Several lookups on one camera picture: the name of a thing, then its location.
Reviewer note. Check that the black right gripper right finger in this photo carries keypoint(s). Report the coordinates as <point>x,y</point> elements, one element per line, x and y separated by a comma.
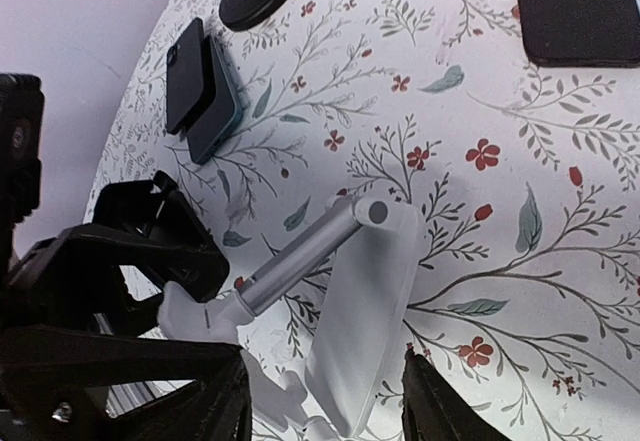
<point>433,410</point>

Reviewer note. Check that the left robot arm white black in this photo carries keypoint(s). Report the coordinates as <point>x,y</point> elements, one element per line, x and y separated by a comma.
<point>22,105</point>

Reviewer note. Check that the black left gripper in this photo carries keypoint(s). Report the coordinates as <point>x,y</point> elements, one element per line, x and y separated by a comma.
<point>66,281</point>

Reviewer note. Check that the teal cased dark phone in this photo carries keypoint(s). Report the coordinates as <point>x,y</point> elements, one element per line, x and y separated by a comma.
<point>223,113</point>

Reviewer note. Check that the grey folding stand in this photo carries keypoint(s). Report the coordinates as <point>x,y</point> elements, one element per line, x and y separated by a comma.
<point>376,250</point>

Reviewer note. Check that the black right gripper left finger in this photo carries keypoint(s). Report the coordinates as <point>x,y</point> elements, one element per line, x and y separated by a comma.
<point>59,384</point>

